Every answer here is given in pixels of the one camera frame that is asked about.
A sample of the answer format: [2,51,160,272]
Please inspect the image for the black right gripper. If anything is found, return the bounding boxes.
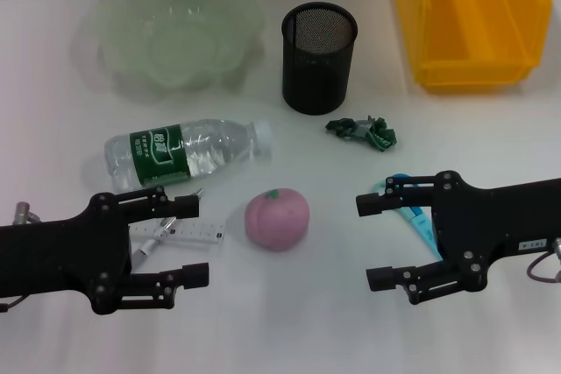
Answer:
[355,170,561,306]

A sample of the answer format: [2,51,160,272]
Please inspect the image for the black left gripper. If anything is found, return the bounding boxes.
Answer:
[0,187,210,316]

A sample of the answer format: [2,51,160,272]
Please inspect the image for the pink toy peach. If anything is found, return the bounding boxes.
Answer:
[243,188,311,253]

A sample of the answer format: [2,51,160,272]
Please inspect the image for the clear water bottle green label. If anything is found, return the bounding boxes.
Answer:
[103,117,273,194]

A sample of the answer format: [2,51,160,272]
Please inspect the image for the green plastic wrapper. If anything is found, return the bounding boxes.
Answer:
[324,115,401,154]

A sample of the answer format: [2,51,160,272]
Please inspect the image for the clear plastic ruler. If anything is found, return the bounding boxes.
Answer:
[129,219,227,247]

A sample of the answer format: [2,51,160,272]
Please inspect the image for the silver ballpoint pen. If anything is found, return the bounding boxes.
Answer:
[133,188,205,268]

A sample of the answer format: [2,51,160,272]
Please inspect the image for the blue scissors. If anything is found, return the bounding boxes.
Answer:
[372,172,444,261]

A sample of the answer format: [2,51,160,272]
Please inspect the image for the black mesh pen holder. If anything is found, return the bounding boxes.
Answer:
[280,2,359,116]

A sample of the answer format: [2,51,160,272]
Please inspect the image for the translucent green fruit bowl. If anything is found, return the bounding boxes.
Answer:
[81,0,269,102]

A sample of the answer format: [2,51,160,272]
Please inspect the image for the yellow plastic bin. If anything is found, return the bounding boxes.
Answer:
[392,0,554,94]

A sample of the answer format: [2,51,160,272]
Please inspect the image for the left wrist cable with connector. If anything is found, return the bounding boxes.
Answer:
[0,201,43,313]

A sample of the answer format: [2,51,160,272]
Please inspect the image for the wrist cable with connector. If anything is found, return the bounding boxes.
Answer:
[0,201,43,313]
[527,236,561,282]

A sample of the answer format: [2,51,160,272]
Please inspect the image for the right wrist cable with connector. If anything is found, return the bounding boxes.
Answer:
[527,236,561,282]

